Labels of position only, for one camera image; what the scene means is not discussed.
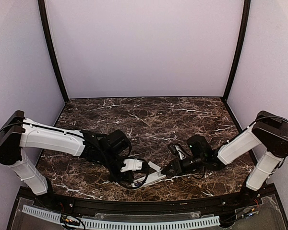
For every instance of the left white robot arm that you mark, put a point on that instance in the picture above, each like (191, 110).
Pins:
(20, 132)

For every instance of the white slotted cable duct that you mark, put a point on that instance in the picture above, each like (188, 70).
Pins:
(94, 224)

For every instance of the white remote control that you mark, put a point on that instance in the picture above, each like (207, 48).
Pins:
(152, 178)

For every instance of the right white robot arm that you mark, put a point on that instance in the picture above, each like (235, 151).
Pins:
(267, 129)

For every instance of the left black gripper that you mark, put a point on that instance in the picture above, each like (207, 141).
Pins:
(124, 177)

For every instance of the black frame post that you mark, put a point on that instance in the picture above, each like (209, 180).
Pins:
(51, 49)
(238, 50)

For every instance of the left black frame post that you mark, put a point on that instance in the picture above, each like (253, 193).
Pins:
(51, 49)

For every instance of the right black frame post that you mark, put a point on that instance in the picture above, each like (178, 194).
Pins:
(238, 50)

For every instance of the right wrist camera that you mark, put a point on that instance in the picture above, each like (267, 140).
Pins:
(177, 150)

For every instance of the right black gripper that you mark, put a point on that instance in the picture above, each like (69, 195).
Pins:
(176, 167)

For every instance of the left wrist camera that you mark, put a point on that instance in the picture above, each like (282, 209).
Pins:
(131, 165)

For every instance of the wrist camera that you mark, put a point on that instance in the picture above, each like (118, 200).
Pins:
(177, 150)
(131, 165)

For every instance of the black front table rail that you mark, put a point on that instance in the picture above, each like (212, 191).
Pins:
(222, 205)

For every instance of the white battery cover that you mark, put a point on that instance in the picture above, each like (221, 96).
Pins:
(154, 166)

